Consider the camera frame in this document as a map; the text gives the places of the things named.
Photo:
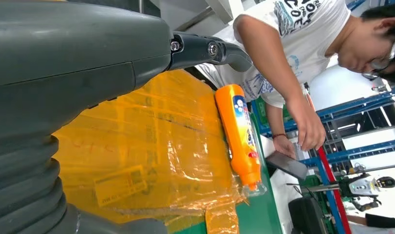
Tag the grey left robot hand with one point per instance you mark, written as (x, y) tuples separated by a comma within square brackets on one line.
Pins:
[(71, 48)]

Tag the grey tablet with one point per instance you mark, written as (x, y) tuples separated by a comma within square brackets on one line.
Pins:
[(287, 166)]

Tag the orange detergent bottle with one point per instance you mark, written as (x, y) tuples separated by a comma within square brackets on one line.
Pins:
[(239, 135)]

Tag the blue metal shelving rack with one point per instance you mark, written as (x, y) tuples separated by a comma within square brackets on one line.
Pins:
[(361, 151)]

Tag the red metal pole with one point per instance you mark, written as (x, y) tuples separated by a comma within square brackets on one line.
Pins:
[(334, 190)]

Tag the black carrying case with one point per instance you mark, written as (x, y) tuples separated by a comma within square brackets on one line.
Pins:
[(307, 216)]

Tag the eyeglasses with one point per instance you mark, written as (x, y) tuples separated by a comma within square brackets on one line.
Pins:
[(381, 63)]

